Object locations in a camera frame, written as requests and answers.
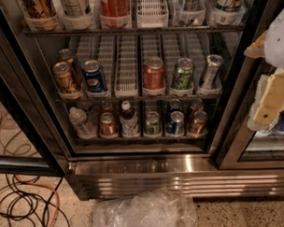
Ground clear plastic water bottle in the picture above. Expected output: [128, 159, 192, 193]
[69, 106, 96, 140]

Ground gold can rear middle shelf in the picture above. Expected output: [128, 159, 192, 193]
[58, 49, 80, 78]

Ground clear plastic bag bin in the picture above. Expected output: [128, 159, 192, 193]
[92, 189, 197, 227]

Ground orange can middle shelf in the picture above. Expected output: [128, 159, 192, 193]
[143, 57, 164, 90]

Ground black floor cables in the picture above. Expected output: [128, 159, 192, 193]
[0, 170, 72, 227]

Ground blue can front bottom shelf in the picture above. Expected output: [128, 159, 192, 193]
[165, 110, 185, 136]

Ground bronze can front bottom right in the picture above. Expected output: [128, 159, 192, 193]
[189, 110, 208, 138]

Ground copper can front bottom shelf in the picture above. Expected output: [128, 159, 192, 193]
[99, 113, 118, 138]

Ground orange floor cable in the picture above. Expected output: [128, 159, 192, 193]
[13, 173, 62, 227]

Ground empty white rack tray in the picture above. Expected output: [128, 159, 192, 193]
[114, 35, 138, 97]

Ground copper can shelf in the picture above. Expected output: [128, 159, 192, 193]
[99, 113, 118, 138]
[100, 102, 115, 115]

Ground copper can rear bottom shelf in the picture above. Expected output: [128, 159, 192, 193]
[100, 102, 115, 115]

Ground gold can top shelf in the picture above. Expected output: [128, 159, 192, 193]
[22, 0, 56, 19]

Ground white grey can top shelf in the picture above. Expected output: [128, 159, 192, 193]
[61, 0, 91, 18]

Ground blue can rear bottom shelf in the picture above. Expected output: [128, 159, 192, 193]
[166, 98, 183, 114]

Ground gold can shelf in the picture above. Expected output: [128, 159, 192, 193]
[22, 0, 56, 19]
[52, 61, 80, 93]
[58, 49, 80, 78]

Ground left glass fridge door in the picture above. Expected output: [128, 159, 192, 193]
[0, 8, 69, 177]

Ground silver striped can top shelf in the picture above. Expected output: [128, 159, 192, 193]
[178, 0, 199, 11]

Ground bronze can rear bottom right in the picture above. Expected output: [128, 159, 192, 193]
[186, 98, 205, 121]

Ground gold can front middle shelf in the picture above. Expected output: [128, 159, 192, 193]
[52, 61, 80, 93]

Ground green can bottom shelf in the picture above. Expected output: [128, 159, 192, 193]
[145, 111, 162, 136]

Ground right fridge door frame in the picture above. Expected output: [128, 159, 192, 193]
[210, 0, 284, 170]

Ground red can top shelf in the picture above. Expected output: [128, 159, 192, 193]
[101, 0, 130, 18]

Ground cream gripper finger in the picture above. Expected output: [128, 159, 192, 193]
[253, 70, 284, 125]
[244, 32, 267, 58]

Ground steel fridge base grille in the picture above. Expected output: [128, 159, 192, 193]
[65, 155, 284, 200]

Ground green can middle shelf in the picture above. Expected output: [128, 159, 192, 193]
[171, 58, 194, 90]

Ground silver slim can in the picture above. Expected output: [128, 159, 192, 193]
[199, 54, 223, 90]

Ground blue can shelf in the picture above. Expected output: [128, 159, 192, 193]
[165, 110, 185, 136]
[166, 98, 183, 114]

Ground blue pepsi can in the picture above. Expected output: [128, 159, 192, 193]
[82, 60, 107, 92]

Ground bronze can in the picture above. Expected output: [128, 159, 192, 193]
[189, 110, 208, 138]
[186, 98, 205, 121]

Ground brown bottle with white cap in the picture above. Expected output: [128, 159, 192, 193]
[120, 101, 140, 138]

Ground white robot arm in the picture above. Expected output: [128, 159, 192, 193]
[244, 8, 284, 130]

